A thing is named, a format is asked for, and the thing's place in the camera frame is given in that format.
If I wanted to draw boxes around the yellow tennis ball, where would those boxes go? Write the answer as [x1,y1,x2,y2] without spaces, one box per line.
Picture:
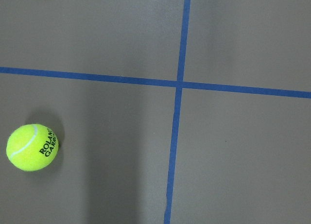
[6,124,59,172]

